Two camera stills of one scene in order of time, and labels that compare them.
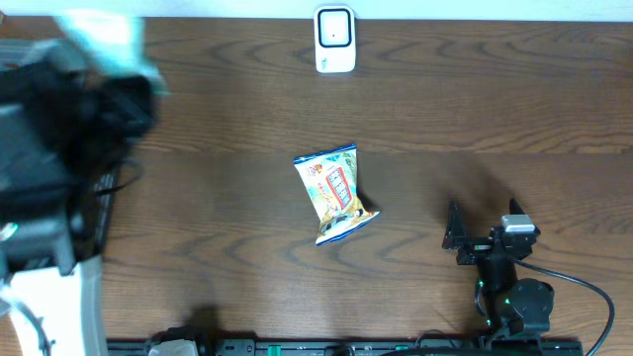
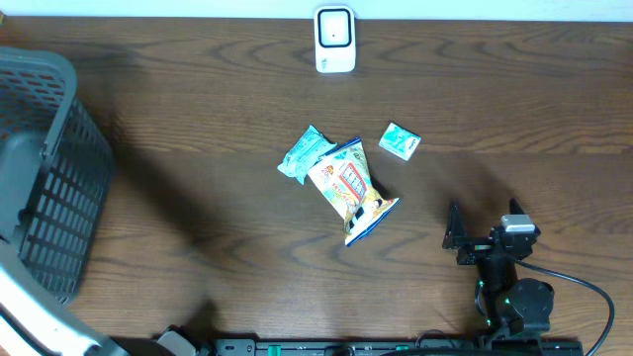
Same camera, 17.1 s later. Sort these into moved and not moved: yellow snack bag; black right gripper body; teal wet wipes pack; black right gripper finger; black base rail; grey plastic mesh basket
Moved: yellow snack bag; teal wet wipes pack
Not moved: black right gripper finger; black base rail; grey plastic mesh basket; black right gripper body
